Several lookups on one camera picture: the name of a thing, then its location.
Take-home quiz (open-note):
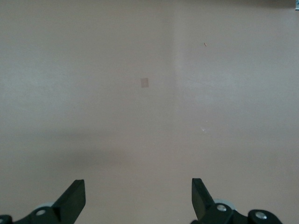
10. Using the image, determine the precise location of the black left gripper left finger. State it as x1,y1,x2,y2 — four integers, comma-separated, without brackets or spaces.
0,179,86,224

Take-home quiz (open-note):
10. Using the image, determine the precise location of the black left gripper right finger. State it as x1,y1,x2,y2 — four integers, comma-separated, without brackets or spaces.
190,178,285,224

